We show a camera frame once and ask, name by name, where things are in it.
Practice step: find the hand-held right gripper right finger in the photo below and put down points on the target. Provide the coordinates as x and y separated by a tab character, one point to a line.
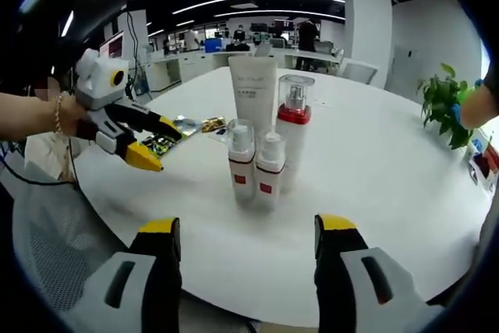
351	294

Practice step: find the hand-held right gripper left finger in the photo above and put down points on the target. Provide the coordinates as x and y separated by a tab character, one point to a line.
128	294

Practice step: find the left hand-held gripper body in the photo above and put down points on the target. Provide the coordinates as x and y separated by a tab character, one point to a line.
99	83

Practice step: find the green black sachet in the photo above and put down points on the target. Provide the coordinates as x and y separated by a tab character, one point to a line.
189	126

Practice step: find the gold foil sachet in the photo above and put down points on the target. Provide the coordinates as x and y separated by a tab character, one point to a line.
212	124

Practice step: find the white skincare tube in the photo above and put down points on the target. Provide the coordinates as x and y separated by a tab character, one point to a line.
251	91

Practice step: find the small white skincare bottle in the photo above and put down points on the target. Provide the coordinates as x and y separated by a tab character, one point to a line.
241	171
269	183

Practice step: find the large red-collared skincare bottle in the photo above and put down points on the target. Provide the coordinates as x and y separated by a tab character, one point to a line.
292	142

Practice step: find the person's left hand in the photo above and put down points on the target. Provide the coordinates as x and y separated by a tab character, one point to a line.
72	116

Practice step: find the white laptop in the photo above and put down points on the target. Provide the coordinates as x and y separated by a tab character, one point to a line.
112	47

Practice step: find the small white packet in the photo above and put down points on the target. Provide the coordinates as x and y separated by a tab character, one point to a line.
218	136

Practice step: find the grey mesh office chair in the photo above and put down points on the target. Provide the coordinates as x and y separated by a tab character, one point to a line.
50	239

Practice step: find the blue box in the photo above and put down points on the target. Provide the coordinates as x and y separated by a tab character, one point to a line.
212	45

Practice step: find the dark red pouch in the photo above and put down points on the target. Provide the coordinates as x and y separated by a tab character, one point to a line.
480	165

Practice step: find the potted green plant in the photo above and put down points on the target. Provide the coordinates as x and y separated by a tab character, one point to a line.
444	103

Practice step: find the white office chair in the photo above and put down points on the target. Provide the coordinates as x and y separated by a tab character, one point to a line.
358	71

